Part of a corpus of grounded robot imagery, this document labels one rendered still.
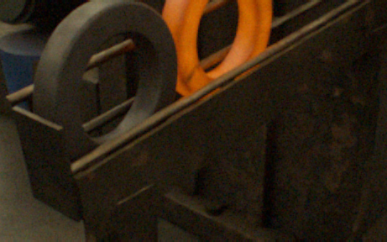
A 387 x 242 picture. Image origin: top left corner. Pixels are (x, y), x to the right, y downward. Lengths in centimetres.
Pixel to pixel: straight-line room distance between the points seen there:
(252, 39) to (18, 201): 105
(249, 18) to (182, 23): 15
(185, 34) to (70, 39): 17
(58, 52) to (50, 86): 3
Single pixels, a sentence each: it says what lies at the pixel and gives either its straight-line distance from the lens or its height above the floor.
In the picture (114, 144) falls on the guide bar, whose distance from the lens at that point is 65.
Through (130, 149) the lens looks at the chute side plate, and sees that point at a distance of 66.
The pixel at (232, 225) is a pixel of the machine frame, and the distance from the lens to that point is 148.
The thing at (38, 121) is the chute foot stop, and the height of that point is 65.
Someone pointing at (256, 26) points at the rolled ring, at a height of 66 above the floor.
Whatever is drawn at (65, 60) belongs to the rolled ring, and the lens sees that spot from 61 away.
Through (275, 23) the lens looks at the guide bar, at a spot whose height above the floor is 64.
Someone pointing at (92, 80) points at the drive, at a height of 25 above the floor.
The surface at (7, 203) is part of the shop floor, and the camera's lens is 176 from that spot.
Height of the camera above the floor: 91
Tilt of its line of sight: 26 degrees down
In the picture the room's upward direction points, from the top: straight up
